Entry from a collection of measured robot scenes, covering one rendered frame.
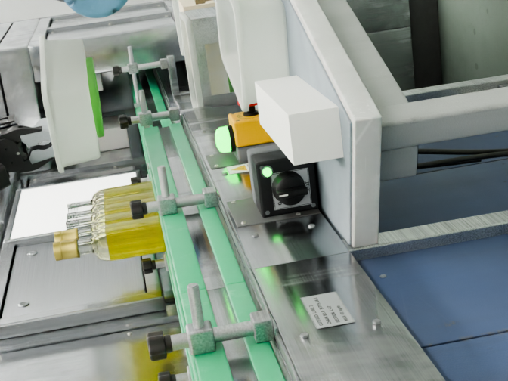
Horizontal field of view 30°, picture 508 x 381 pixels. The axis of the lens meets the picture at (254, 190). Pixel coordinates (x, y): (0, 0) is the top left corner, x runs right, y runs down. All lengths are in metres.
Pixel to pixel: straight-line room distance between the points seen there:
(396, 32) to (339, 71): 1.82
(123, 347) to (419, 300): 0.78
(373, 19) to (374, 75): 1.71
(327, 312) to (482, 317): 0.16
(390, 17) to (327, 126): 1.85
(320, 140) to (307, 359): 0.30
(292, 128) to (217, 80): 0.94
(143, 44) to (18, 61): 0.36
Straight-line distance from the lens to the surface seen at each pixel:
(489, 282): 1.09
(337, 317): 0.99
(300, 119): 1.10
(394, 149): 1.15
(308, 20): 1.25
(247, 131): 1.55
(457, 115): 1.15
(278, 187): 1.25
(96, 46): 2.82
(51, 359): 1.73
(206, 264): 1.22
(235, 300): 1.10
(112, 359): 1.69
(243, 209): 1.33
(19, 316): 1.83
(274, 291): 1.06
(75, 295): 1.88
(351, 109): 1.07
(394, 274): 1.13
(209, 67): 2.03
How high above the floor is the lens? 0.99
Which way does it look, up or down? 7 degrees down
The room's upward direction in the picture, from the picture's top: 100 degrees counter-clockwise
